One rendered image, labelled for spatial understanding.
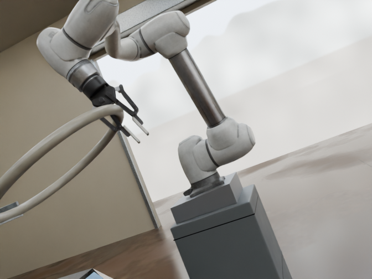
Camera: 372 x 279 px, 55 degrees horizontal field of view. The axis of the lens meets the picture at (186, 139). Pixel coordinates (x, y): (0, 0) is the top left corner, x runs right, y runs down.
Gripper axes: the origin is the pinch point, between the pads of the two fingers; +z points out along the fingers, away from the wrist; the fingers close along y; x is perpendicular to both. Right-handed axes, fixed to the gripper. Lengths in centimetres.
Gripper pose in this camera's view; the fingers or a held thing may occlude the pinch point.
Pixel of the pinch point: (136, 130)
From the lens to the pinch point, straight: 109.2
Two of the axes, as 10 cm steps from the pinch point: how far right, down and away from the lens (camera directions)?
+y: -7.1, 6.8, -1.7
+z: 7.0, 7.2, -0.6
